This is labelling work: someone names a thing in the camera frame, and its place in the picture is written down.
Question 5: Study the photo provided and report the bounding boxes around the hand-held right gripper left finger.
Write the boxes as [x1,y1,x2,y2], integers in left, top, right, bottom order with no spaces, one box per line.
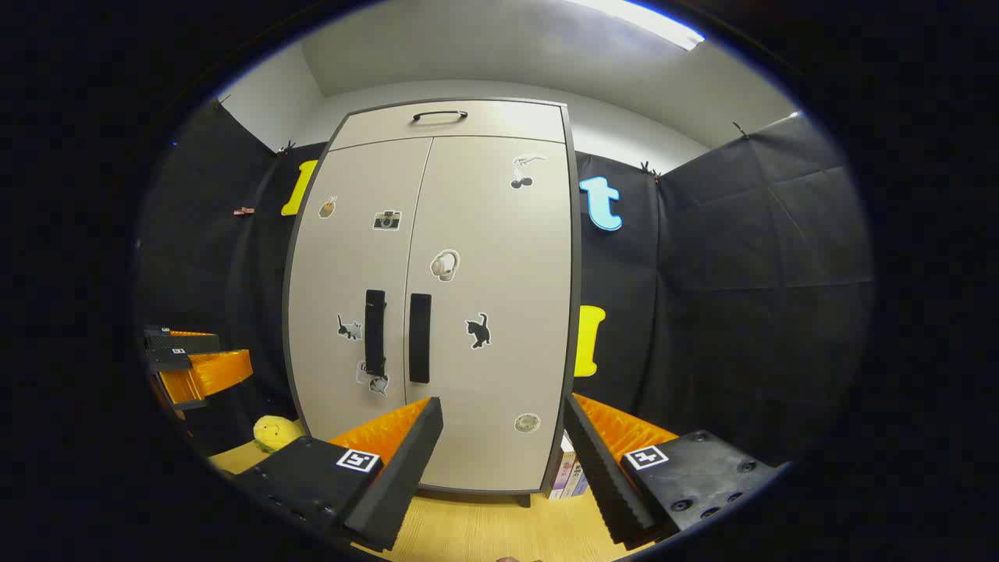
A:
[226,396,444,552]

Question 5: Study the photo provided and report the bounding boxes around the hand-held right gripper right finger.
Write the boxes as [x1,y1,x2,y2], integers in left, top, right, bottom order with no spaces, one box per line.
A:
[562,393,783,550]

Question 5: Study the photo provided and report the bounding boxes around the grey cabinet door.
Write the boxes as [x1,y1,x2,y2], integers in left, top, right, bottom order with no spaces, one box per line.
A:
[287,138,434,442]
[404,137,574,494]

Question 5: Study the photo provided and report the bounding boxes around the grey double-door shoe cabinet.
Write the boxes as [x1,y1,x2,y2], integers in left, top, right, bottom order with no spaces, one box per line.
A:
[283,97,582,508]

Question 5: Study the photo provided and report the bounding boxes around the yellow plush toy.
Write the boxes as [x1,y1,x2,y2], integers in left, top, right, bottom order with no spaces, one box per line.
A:
[252,414,307,454]

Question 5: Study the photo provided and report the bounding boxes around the black backdrop cloth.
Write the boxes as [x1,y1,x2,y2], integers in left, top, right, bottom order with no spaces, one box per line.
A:
[134,98,873,469]

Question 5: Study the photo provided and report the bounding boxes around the ceiling light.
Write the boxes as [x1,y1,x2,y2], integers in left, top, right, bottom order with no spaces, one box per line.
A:
[566,0,706,52]

